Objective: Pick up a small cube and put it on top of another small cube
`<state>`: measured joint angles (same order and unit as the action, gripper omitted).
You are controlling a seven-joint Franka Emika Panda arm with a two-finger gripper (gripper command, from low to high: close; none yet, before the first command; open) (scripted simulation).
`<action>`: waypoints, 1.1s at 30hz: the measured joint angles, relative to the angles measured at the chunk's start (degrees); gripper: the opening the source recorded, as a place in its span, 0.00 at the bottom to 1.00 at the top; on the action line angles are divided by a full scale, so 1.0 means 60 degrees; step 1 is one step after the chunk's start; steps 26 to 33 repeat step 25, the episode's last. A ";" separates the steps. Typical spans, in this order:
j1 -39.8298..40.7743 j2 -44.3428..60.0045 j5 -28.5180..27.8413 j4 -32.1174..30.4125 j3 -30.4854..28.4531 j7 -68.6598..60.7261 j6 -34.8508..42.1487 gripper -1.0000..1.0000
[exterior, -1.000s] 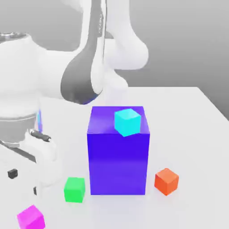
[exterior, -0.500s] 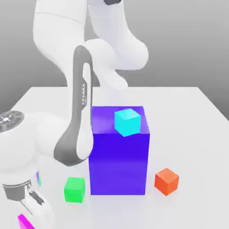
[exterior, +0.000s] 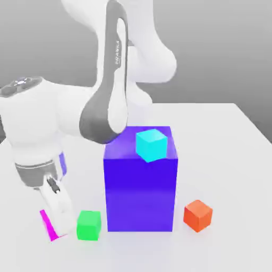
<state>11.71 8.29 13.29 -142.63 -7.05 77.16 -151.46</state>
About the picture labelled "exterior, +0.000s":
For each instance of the small cyan cube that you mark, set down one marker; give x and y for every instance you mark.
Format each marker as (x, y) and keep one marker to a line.
(152, 145)

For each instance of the large blue box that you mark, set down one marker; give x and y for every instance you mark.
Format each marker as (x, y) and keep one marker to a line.
(140, 195)

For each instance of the small orange cube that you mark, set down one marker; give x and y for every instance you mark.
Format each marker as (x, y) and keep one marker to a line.
(197, 215)

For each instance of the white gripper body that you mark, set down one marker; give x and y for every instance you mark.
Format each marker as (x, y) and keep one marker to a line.
(58, 207)

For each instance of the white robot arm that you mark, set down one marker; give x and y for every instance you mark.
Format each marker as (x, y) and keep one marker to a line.
(38, 114)

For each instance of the small green cube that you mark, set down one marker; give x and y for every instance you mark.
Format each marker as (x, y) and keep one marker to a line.
(88, 226)

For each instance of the small magenta cube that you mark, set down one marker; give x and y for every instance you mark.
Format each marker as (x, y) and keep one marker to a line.
(47, 225)

